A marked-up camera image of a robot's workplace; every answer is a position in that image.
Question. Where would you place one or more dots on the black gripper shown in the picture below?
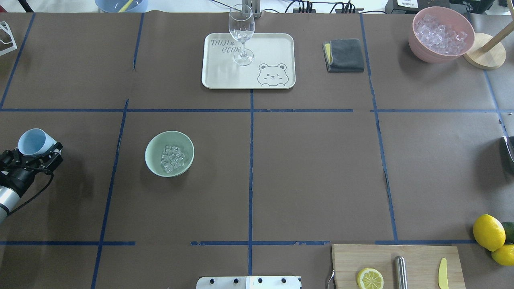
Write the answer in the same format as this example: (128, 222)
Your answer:
(21, 176)

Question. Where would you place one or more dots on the light blue cup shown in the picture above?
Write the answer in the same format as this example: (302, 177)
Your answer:
(35, 142)

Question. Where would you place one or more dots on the mint green bowl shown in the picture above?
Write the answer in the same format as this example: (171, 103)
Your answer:
(156, 145)

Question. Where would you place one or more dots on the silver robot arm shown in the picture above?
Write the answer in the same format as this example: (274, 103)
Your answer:
(9, 200)

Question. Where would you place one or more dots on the ice cubes in green bowl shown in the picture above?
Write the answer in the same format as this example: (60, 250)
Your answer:
(172, 158)

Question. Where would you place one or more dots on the blue bowl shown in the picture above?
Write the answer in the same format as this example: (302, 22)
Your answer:
(115, 6)

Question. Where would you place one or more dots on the clear ice cubes pile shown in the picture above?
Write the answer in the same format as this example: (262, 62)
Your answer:
(440, 38)

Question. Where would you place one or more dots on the pink bowl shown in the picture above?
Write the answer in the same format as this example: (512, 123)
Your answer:
(446, 16)

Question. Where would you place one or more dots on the clear wine glass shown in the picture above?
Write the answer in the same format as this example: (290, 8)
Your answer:
(242, 28)

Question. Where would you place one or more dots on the dark grey folded cloth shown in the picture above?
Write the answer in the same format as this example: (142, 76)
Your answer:
(344, 56)

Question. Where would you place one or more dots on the lemon slice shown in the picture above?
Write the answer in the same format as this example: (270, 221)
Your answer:
(369, 278)

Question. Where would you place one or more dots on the silver metal cylinder tool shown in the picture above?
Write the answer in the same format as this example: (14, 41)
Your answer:
(401, 277)

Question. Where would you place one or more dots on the yellow lemon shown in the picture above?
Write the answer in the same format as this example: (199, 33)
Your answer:
(504, 255)
(489, 232)

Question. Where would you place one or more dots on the round wooden stand base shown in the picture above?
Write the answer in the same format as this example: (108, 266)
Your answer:
(487, 52)

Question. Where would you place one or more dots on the green lime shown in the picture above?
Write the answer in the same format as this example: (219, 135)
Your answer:
(509, 231)

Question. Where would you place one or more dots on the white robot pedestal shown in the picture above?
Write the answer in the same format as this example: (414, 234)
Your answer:
(250, 282)

